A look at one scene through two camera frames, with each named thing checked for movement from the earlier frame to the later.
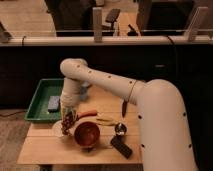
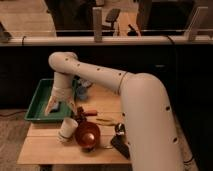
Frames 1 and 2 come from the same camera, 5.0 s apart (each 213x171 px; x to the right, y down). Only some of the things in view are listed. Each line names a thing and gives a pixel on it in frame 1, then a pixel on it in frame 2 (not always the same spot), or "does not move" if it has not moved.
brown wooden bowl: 86,135 does not move
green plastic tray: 38,109 does not move
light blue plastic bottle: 84,91 does not move
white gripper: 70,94 to 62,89
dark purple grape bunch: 67,121 to 80,115
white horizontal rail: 107,41 does not move
